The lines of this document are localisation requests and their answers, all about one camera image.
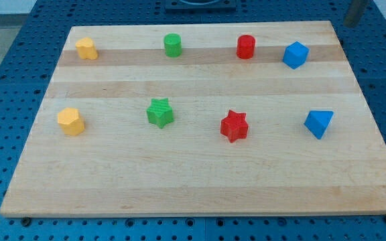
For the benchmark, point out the red cylinder block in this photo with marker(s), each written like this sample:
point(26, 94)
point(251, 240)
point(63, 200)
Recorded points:
point(245, 47)

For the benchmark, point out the green star block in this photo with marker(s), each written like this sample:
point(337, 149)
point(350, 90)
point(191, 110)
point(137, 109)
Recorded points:
point(160, 113)

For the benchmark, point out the wooden board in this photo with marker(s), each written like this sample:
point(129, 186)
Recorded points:
point(123, 166)

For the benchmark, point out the red star block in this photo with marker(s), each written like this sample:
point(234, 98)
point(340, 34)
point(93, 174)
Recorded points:
point(234, 126)

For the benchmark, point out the blue cube block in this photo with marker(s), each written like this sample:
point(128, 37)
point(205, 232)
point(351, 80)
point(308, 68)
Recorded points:
point(295, 55)

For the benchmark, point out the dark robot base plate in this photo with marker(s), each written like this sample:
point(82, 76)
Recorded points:
point(199, 5)

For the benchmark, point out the blue triangle block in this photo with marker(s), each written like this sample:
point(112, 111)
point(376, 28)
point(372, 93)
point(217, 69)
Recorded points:
point(317, 122)

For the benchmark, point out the green cylinder block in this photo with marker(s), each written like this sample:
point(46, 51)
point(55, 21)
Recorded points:
point(172, 45)

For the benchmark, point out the grey robot stick tool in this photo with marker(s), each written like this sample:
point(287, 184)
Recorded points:
point(354, 13)

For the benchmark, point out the yellow heart block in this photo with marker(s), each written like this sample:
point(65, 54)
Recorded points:
point(86, 49)

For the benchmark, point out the yellow hexagon block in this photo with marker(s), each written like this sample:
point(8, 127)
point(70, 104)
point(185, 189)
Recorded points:
point(70, 121)

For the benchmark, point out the blue perforated table plate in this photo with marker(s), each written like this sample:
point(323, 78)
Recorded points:
point(30, 62)

